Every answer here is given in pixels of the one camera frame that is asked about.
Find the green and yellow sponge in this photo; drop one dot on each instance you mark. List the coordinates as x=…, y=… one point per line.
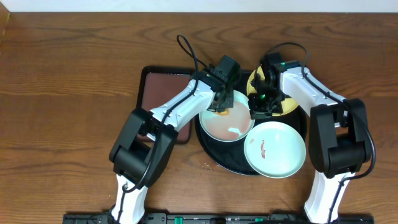
x=222, y=113

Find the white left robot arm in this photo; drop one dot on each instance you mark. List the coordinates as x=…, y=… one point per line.
x=144, y=145

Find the light green plate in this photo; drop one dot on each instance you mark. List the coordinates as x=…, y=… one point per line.
x=231, y=127
x=274, y=149

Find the yellow plate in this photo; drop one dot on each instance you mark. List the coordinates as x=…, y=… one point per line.
x=289, y=104

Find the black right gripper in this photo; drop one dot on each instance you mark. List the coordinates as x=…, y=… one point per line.
x=257, y=112

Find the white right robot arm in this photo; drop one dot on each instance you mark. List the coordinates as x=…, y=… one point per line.
x=340, y=145

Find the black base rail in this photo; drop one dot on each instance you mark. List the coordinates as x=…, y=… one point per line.
x=162, y=218

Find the black rectangular water tray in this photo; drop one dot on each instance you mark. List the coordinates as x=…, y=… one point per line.
x=159, y=84

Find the round black tray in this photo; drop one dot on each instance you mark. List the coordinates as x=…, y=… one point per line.
x=230, y=155

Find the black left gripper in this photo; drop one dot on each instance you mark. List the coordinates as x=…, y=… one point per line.
x=224, y=101

